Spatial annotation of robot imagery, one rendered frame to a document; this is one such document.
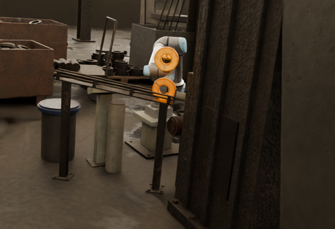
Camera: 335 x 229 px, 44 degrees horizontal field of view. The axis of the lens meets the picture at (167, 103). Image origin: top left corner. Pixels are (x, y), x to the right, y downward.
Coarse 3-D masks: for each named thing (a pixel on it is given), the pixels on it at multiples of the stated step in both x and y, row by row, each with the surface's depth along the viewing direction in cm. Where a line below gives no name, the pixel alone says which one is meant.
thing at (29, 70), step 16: (0, 48) 436; (16, 48) 454; (32, 48) 500; (48, 48) 457; (0, 64) 421; (16, 64) 430; (32, 64) 440; (48, 64) 450; (0, 80) 425; (16, 80) 434; (32, 80) 444; (48, 80) 454; (0, 96) 429; (16, 96) 439; (32, 96) 450
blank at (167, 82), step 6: (162, 78) 268; (168, 78) 270; (156, 84) 269; (162, 84) 268; (168, 84) 268; (174, 84) 270; (156, 90) 270; (168, 90) 269; (174, 90) 268; (162, 96) 270
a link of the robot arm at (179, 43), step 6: (168, 36) 324; (168, 42) 319; (174, 42) 319; (180, 42) 319; (180, 48) 319; (186, 48) 328; (180, 54) 324; (180, 60) 329; (180, 66) 333; (180, 72) 336; (174, 78) 339; (180, 78) 340; (180, 84) 342; (180, 90) 344
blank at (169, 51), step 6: (162, 48) 262; (168, 48) 261; (156, 54) 263; (162, 54) 263; (168, 54) 262; (174, 54) 262; (156, 60) 264; (174, 60) 263; (162, 66) 265; (168, 66) 264; (174, 66) 264
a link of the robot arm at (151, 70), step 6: (156, 42) 319; (162, 42) 318; (156, 48) 313; (150, 60) 302; (144, 66) 294; (150, 66) 293; (156, 66) 293; (144, 72) 293; (150, 72) 292; (156, 72) 291
